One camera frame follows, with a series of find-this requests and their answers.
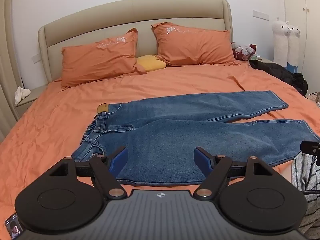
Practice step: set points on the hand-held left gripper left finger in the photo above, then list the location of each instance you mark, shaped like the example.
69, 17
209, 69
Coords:
120, 159

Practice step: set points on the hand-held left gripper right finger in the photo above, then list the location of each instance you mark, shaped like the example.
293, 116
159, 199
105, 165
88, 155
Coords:
201, 158

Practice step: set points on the blue denim pants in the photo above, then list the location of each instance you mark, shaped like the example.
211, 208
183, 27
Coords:
162, 140

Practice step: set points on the grey striped garment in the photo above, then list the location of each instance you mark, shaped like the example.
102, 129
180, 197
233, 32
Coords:
306, 180

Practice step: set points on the orange bed sheet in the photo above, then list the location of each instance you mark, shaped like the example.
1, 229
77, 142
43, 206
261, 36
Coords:
62, 110

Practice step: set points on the black jacket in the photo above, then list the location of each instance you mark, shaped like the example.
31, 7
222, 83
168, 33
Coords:
280, 73

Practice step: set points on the yellow cushion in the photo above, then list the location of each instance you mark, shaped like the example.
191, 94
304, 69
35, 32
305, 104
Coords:
151, 63

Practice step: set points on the orange embroidered pillow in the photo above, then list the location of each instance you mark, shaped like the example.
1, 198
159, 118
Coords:
195, 46
100, 60

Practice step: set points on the white alpaca plush toy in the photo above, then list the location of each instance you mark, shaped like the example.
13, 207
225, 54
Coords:
280, 45
294, 47

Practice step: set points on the beige nightstand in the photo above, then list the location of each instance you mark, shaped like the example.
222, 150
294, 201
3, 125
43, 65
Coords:
30, 102

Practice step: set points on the red and white stuffed toy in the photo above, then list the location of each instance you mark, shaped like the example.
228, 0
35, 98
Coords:
241, 51

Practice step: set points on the crumpled white cloth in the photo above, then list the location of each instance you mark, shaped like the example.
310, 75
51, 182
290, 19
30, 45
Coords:
22, 95

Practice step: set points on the smartphone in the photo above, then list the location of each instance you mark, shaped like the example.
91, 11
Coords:
13, 226

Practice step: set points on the cream wardrobe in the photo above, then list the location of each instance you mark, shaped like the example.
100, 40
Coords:
303, 17

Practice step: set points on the beige padded headboard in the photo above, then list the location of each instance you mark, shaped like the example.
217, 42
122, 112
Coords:
100, 22

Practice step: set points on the beige curtain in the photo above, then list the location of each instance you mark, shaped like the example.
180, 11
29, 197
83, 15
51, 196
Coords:
8, 67

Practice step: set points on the white wall socket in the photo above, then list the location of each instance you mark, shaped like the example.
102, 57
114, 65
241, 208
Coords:
35, 58

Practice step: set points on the white wall switch panel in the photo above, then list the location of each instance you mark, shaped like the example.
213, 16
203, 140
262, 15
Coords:
261, 15

